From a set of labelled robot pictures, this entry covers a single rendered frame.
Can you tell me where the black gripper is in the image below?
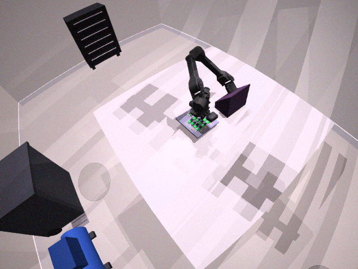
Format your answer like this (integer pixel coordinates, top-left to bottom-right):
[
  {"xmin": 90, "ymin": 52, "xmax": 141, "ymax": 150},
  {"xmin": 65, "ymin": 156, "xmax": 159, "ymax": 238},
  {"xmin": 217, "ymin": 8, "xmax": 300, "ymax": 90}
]
[{"xmin": 189, "ymin": 99, "xmax": 219, "ymax": 122}]

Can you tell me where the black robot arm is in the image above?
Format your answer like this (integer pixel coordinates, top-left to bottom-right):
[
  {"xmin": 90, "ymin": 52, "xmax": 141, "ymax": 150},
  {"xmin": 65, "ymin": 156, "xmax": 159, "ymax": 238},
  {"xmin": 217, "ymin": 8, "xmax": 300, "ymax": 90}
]
[{"xmin": 185, "ymin": 46, "xmax": 239, "ymax": 118}]

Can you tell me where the grey switch panel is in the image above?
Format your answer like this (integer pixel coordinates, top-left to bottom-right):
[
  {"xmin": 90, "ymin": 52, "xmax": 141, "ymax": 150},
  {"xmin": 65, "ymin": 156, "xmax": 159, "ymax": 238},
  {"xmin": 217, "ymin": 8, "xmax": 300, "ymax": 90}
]
[{"xmin": 176, "ymin": 109, "xmax": 219, "ymax": 138}]

